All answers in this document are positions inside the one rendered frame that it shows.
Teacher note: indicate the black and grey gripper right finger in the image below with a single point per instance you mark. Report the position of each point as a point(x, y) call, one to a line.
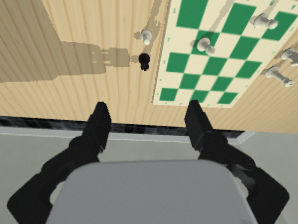
point(266, 197)

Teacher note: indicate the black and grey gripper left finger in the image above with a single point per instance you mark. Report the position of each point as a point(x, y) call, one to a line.
point(31, 203)

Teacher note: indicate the green and cream chessboard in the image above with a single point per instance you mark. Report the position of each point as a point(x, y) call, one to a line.
point(241, 50)

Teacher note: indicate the black rook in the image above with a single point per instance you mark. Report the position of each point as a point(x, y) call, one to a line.
point(144, 59)

